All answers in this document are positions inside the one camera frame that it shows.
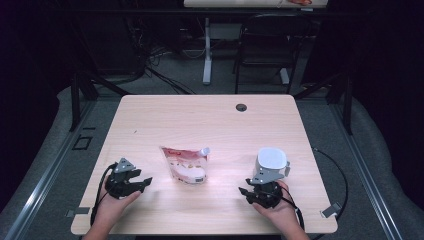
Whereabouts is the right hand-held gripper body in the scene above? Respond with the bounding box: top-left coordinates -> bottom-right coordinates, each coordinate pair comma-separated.
248,165 -> 285,210

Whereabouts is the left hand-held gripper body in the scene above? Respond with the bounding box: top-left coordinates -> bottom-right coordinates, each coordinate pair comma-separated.
105,157 -> 138,200

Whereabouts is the white translucent cup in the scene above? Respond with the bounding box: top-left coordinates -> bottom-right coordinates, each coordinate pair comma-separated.
253,146 -> 292,179

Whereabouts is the red and white refill pouch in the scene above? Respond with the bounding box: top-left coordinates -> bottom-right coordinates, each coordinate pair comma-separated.
160,145 -> 212,185

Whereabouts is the person's left hand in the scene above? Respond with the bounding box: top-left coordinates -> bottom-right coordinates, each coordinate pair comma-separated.
95,173 -> 143,222

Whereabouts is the person's right hand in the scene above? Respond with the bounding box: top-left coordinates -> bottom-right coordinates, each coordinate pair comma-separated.
251,179 -> 300,232

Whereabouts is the grey tape strip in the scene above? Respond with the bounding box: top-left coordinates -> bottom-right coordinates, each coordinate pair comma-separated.
65,206 -> 91,219
320,201 -> 343,220

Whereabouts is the black metal stand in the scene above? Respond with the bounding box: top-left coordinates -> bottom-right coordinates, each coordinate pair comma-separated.
292,70 -> 355,136
68,70 -> 132,133

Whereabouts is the white desk foot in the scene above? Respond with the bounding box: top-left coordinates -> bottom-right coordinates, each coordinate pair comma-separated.
279,67 -> 291,86

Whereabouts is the black folding chair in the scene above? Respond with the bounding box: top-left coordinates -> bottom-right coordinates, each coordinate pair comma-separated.
232,13 -> 315,95

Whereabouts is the white desk leg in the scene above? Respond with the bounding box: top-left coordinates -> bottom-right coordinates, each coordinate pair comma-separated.
202,17 -> 214,86

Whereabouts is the left hand-held gripper cable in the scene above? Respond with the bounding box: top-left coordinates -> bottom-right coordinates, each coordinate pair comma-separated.
89,162 -> 119,228

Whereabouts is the hand-held gripper cable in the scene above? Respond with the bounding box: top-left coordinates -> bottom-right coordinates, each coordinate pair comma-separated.
89,162 -> 119,228
279,185 -> 306,232

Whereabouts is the right hand-held gripper cable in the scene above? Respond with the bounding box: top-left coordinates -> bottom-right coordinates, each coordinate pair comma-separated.
279,185 -> 306,232

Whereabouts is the aluminium floor rail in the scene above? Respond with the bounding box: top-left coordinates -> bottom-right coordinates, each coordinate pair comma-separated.
328,102 -> 405,240
2,99 -> 98,240

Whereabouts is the black cable beside table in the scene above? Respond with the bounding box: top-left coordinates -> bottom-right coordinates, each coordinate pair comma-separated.
311,146 -> 350,240

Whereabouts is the bundle of floor cables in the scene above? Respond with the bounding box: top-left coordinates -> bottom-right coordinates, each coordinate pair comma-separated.
125,16 -> 198,96

